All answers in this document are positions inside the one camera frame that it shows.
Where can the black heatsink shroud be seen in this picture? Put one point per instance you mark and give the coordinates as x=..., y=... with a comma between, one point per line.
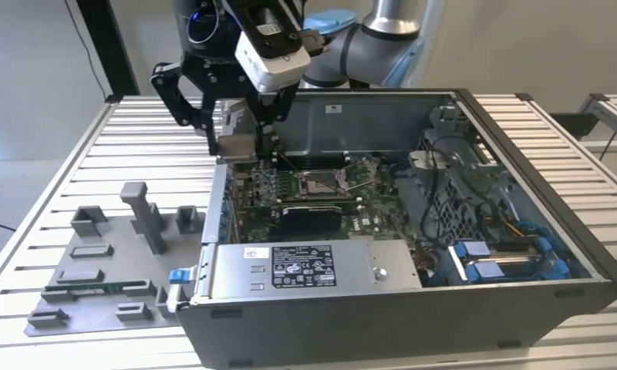
x=311, y=219

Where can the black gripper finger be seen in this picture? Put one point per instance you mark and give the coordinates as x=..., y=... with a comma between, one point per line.
x=171, y=96
x=269, y=115

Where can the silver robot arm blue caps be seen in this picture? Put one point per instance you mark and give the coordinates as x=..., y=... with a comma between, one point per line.
x=371, y=50

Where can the metal locking lever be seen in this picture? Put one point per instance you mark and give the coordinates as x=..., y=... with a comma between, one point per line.
x=291, y=162
x=361, y=184

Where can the white black sticker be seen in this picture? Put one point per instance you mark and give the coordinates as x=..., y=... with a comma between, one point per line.
x=335, y=108

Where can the CPU socket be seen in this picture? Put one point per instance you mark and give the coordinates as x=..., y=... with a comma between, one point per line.
x=321, y=187

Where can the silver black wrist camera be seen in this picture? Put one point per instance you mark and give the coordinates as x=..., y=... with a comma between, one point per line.
x=272, y=69

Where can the silver metal bracket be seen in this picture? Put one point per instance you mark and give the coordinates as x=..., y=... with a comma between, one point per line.
x=421, y=159

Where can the aluminium side table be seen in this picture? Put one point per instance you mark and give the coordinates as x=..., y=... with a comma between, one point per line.
x=615, y=112

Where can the black frame pillar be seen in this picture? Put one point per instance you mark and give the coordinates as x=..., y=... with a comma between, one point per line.
x=115, y=58

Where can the black open PC case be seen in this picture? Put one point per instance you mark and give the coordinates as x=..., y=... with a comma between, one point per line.
x=339, y=331

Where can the silver power supply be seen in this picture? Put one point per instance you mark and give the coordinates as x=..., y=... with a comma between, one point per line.
x=236, y=277

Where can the silver CPU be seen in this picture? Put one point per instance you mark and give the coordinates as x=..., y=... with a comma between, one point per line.
x=235, y=148

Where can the black box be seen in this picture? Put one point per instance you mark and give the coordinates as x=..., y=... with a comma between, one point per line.
x=571, y=125

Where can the grey parts rack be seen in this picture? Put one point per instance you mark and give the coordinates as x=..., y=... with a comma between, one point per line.
x=113, y=316

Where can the white wall conduit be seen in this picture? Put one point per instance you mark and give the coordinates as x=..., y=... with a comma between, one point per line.
x=428, y=19

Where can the green motherboard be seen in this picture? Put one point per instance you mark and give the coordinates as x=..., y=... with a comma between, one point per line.
x=380, y=216

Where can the black RAM slot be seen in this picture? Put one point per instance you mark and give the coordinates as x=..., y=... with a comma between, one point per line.
x=313, y=155
x=319, y=200

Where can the blue disk carrier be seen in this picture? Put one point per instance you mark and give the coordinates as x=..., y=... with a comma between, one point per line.
x=485, y=270
x=471, y=248

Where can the green RAM stick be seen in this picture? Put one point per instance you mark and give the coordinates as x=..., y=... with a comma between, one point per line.
x=103, y=287

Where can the grey perforated drive cage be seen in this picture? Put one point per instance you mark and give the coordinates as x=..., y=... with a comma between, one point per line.
x=452, y=208

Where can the blue case latch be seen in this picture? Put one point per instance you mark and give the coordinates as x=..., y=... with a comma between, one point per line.
x=177, y=275

